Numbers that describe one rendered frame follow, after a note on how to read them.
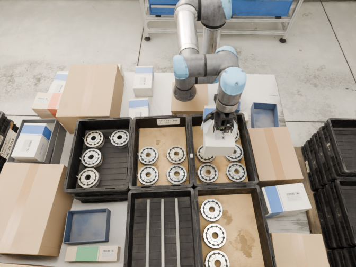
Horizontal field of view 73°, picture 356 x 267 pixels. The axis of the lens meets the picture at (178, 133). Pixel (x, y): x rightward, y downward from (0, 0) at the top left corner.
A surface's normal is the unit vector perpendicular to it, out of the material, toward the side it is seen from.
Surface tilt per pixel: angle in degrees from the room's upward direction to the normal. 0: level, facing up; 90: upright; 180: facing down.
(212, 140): 0
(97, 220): 0
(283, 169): 0
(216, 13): 85
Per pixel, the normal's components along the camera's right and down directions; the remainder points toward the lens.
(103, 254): -0.01, -0.49
